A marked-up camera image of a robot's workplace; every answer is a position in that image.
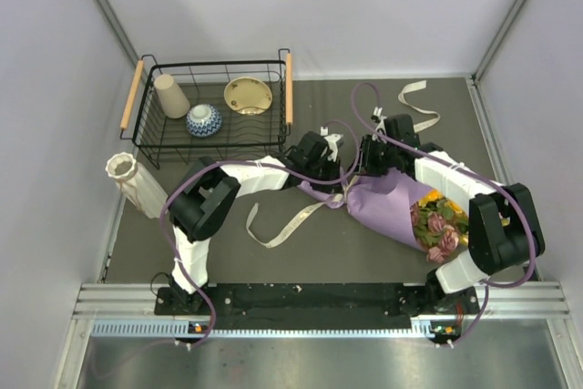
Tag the cream printed ribbon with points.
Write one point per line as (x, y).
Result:
(333, 197)

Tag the mixed flower bouquet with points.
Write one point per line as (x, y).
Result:
(440, 226)

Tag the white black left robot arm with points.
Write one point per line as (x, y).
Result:
(203, 199)

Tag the beige upturned cup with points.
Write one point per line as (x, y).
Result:
(171, 97)

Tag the white ribbed ceramic vase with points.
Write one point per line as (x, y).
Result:
(137, 184)

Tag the black wire dish rack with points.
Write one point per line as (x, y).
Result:
(160, 140)

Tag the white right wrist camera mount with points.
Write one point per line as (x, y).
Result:
(378, 118)

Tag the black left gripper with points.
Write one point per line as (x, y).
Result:
(332, 168)

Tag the purple wrapping paper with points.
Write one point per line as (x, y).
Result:
(382, 204)

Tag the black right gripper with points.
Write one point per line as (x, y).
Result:
(366, 166)

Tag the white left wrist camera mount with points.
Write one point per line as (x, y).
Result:
(333, 141)

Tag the blue white patterned bowl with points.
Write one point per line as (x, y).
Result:
(203, 121)

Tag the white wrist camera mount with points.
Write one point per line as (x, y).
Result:
(378, 118)
(333, 141)

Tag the cream floral plate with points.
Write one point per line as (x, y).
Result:
(248, 96)

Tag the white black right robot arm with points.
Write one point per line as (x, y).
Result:
(503, 227)

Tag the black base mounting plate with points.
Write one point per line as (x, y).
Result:
(246, 298)

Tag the aluminium front frame rail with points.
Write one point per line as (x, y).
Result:
(532, 300)

